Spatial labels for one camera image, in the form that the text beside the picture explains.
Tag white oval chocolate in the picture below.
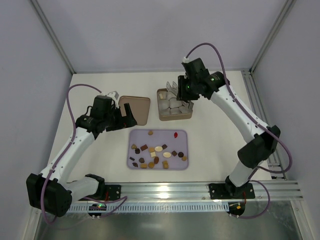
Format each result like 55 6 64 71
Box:
163 152 171 158
154 146 163 152

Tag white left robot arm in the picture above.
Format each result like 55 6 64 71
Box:
26 95 137 217

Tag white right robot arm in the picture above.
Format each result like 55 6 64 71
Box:
177 70 281 199

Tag brown rectangular chocolate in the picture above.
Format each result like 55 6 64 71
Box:
140 144 148 151

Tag tan rectangular chocolate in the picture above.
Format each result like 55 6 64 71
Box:
140 163 148 169

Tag brown oval chocolate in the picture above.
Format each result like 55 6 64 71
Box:
153 156 160 164

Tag caramel cube chocolate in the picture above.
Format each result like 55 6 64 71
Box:
162 160 169 169

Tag rose gold tin lid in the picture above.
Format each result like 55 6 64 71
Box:
118 95 151 126

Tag rose gold tin box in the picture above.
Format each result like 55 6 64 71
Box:
156 88 194 121

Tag lilac plastic tray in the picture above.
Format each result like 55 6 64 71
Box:
127 129 189 171

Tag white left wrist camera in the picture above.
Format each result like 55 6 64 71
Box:
100 91 119 108

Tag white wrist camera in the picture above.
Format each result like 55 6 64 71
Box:
100 91 119 108
182 57 190 64

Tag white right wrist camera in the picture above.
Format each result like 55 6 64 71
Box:
182 57 190 64

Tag slotted cable duct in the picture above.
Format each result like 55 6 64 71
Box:
67 201 229 214

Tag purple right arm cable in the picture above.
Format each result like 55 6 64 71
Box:
182 42 293 220

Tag aluminium mounting rail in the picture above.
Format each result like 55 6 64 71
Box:
119 180 304 204

